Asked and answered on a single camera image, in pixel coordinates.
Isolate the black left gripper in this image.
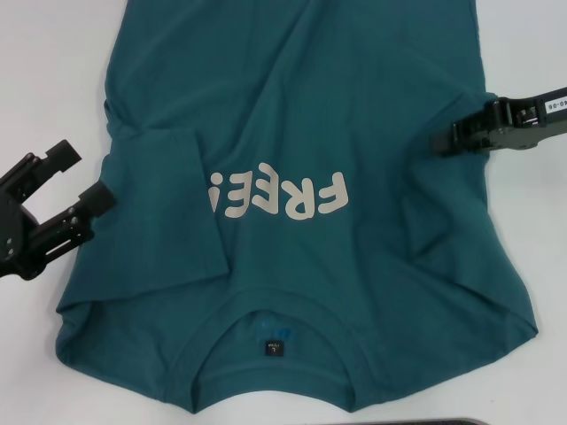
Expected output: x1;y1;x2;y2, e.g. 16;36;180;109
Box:
0;138;120;283

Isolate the teal t-shirt with FREE print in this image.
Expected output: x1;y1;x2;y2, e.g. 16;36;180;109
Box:
55;0;544;402

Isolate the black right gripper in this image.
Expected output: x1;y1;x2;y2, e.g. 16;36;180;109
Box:
428;87;567;157

